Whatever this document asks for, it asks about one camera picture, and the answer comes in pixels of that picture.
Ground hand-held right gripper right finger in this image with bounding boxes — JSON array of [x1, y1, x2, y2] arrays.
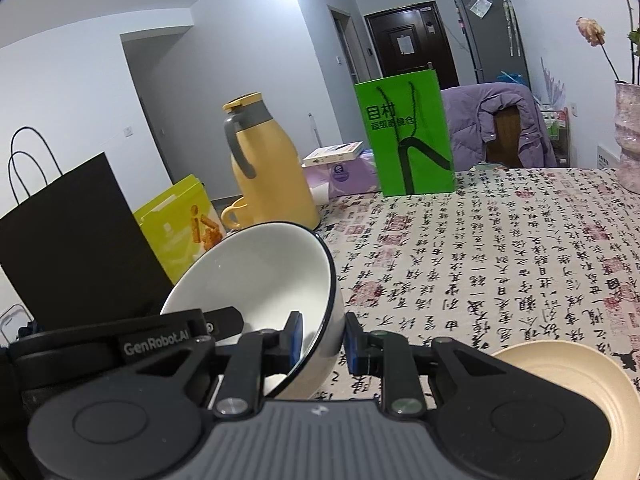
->
[[345, 312, 521, 420]]

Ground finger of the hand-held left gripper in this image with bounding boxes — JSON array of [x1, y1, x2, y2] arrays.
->
[[202, 306, 246, 339]]

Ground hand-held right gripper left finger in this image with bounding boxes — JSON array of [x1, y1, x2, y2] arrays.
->
[[125, 311, 304, 419]]

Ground white black-rimmed bowl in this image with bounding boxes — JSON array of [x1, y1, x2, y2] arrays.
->
[[160, 222, 347, 401]]

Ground cream round plate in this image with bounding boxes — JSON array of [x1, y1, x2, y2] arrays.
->
[[492, 340, 640, 480]]

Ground yellow mug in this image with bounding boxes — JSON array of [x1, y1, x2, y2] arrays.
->
[[221, 196, 251, 231]]

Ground lime snack paper bag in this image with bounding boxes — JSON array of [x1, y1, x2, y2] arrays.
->
[[132, 175, 227, 285]]

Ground black paper bag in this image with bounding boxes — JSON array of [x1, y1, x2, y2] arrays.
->
[[0, 126, 176, 333]]

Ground yellow thermos jug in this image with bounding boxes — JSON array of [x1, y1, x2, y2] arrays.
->
[[222, 92, 321, 231]]

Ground purple tissue pack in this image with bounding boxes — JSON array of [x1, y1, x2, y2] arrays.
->
[[301, 150, 381, 204]]

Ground calligraphy printed tablecloth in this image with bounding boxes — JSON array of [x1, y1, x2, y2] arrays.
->
[[312, 166, 640, 480]]

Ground white flat box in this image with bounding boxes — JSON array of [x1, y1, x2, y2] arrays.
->
[[302, 141, 365, 166]]

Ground green paper bag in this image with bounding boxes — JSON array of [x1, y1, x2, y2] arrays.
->
[[354, 69, 457, 197]]

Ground purple padded jacket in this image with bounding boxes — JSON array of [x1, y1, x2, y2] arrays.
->
[[441, 82, 558, 171]]

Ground wooden chair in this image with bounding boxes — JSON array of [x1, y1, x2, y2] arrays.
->
[[482, 107, 526, 166]]

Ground grey interior door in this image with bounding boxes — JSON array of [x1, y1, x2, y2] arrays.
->
[[327, 4, 363, 143]]

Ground storage cart with bottles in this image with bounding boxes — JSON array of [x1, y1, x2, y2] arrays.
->
[[537, 105, 571, 167]]

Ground grey refrigerator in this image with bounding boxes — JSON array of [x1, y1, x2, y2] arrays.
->
[[454, 0, 531, 86]]

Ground pink ceramic vase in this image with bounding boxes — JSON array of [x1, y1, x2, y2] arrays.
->
[[614, 80, 640, 193]]

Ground white folded umbrella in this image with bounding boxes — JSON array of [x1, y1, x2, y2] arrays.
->
[[500, 0, 523, 58]]

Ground dried pink roses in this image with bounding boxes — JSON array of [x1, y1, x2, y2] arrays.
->
[[576, 0, 640, 83]]

